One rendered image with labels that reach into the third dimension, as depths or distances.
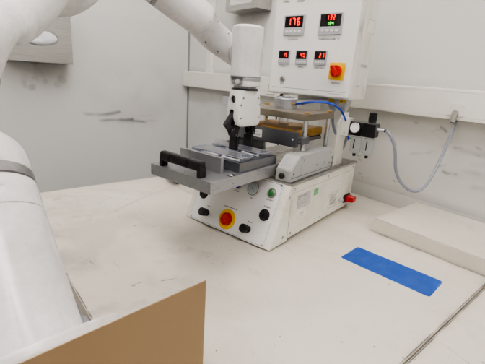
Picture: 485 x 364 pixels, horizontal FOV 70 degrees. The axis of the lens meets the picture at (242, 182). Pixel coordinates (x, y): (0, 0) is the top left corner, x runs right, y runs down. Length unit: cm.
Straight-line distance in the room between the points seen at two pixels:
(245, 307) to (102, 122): 181
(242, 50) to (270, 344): 69
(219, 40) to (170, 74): 149
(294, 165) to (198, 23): 44
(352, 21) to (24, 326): 113
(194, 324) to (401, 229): 87
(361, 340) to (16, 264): 58
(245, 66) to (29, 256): 72
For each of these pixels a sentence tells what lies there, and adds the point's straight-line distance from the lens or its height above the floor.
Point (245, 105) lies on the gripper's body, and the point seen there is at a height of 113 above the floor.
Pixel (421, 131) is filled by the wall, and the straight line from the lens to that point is 145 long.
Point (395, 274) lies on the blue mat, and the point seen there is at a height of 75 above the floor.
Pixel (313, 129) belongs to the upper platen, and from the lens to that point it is 115.
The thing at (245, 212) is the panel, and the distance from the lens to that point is 102.
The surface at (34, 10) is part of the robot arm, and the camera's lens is 64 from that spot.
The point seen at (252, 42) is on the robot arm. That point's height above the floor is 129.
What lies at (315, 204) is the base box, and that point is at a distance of 113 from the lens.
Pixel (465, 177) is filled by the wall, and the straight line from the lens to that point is 141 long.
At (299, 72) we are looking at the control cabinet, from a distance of 130.
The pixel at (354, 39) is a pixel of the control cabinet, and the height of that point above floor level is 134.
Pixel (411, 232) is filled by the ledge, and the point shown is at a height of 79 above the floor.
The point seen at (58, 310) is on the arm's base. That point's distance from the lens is 39.
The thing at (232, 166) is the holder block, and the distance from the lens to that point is 88.
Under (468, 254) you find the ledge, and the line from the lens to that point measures 112.
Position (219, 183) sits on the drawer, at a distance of 81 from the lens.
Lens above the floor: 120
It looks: 17 degrees down
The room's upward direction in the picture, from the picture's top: 4 degrees clockwise
